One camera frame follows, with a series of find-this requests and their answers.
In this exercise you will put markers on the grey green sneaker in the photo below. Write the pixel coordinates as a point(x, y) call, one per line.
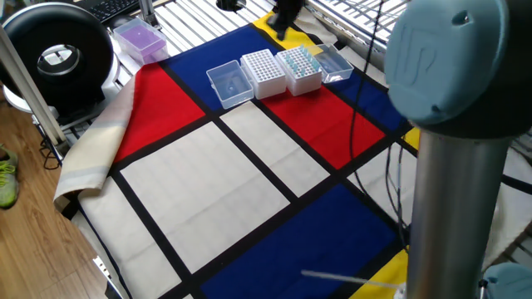
point(8, 187)

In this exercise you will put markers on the white pipette tip holder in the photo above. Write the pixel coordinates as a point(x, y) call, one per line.
point(305, 87)
point(266, 89)

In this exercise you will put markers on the black round knob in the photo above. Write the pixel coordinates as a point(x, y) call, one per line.
point(230, 4)

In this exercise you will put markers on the white corner bracket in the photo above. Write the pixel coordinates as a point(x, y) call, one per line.
point(101, 270)

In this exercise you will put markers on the clear box purple insert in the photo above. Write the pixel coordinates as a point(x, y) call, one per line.
point(141, 41)

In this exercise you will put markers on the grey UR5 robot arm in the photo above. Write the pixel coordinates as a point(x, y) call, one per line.
point(457, 187)

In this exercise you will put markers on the aluminium frame post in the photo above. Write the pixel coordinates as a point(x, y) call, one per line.
point(147, 10)
point(30, 89)

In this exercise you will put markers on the clear plastic holder lid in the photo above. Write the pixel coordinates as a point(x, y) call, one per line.
point(336, 66)
point(230, 89)

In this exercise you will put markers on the Mondrian pattern tablecloth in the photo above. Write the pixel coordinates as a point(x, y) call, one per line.
point(208, 195)

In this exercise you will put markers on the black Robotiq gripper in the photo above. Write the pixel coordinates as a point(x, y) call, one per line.
point(291, 3)

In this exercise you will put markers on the black computer keyboard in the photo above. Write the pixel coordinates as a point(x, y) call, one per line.
point(112, 7)

